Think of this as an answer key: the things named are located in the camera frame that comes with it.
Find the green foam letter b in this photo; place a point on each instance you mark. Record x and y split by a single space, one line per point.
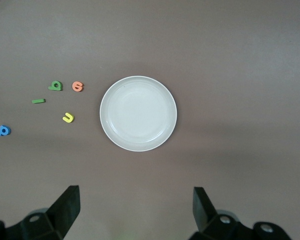
50 88

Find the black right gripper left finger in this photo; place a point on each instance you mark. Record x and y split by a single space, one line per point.
57 220

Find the yellow foam letter n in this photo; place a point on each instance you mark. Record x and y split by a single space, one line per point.
68 121

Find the brown table cover sheet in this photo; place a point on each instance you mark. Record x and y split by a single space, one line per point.
214 62

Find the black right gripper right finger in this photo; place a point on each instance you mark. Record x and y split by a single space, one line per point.
207 220

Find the beige round plate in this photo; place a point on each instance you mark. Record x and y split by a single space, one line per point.
138 113

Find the green foam letter l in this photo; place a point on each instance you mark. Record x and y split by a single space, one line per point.
38 101

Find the orange foam letter e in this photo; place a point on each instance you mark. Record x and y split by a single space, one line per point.
74 87

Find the blue foam letter p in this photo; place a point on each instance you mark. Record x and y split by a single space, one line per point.
0 133

